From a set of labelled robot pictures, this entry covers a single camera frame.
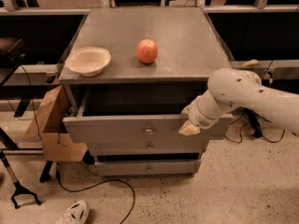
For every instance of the grey middle drawer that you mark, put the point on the grey middle drawer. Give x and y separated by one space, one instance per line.
147 147

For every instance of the white paper bowl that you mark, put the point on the white paper bowl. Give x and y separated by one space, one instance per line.
89 61

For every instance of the grey drawer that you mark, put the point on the grey drawer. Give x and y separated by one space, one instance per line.
126 168
141 115
147 147

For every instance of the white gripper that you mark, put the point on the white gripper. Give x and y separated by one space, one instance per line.
196 118

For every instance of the brown cardboard box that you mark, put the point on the brown cardboard box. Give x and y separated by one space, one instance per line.
56 142

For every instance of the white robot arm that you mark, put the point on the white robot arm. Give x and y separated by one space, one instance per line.
228 89

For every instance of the white sneaker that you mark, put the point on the white sneaker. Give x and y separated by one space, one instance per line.
77 213

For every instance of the grey drawer cabinet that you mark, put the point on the grey drawer cabinet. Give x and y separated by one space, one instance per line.
188 52

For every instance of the grey top drawer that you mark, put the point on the grey top drawer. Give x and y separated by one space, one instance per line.
141 115

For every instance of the grey bottom drawer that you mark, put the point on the grey bottom drawer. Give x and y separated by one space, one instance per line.
126 168

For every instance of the yellow foam scrap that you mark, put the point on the yellow foam scrap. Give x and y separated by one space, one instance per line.
250 62

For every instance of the red apple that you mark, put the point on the red apple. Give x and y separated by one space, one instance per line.
146 51

